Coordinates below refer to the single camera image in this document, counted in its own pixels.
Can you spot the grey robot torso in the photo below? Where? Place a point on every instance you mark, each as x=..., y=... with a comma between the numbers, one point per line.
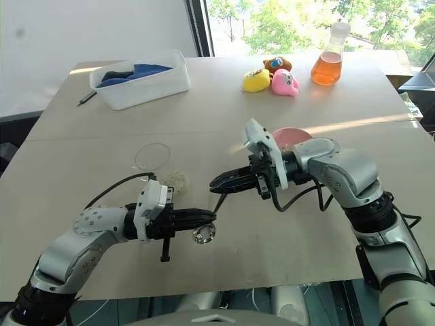
x=217, y=319

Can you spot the blue cloth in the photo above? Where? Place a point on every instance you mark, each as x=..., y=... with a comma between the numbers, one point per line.
x=146, y=70

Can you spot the pink bowl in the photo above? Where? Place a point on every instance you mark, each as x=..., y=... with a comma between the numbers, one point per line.
x=292, y=136

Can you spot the grey pen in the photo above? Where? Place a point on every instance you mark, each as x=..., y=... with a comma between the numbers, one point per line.
x=86, y=98

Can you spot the glass flask with orange liquid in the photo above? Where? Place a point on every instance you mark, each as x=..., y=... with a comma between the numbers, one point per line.
x=326, y=69

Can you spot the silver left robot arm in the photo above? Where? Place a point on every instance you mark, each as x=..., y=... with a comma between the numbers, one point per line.
x=78, y=244

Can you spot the pink plush toy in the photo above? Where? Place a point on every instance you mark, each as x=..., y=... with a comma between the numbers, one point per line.
x=284, y=83

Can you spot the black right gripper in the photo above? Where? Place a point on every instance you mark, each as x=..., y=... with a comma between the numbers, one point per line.
x=263, y=173

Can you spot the pale oatmeal clump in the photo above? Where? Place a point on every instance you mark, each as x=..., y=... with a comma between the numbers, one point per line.
x=175, y=182

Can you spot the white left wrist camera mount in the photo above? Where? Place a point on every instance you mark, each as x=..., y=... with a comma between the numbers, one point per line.
x=153, y=200

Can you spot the grey rounded shape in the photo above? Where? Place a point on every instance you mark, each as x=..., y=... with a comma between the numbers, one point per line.
x=290, y=305
x=198, y=302

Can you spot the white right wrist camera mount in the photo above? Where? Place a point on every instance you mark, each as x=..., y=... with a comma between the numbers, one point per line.
x=258, y=136

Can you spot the brown plush toy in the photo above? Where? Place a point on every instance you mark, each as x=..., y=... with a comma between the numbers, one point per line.
x=277, y=64

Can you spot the white plastic bin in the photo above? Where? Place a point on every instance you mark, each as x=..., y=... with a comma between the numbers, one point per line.
x=142, y=93

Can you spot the black window frame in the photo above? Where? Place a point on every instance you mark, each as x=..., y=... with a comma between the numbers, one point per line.
x=200, y=27

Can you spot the black cloth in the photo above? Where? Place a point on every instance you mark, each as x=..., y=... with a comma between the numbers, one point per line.
x=117, y=74

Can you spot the thin dark spoon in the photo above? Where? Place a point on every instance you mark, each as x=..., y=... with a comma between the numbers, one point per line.
x=219, y=204

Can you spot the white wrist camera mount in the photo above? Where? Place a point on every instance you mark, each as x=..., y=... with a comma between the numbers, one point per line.
x=153, y=200
x=258, y=136

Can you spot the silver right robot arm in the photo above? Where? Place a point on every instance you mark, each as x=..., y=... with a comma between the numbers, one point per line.
x=353, y=183

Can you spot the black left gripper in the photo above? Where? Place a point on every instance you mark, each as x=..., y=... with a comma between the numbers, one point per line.
x=167, y=224

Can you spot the yellow plush toy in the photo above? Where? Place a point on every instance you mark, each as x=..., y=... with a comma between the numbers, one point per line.
x=255, y=81

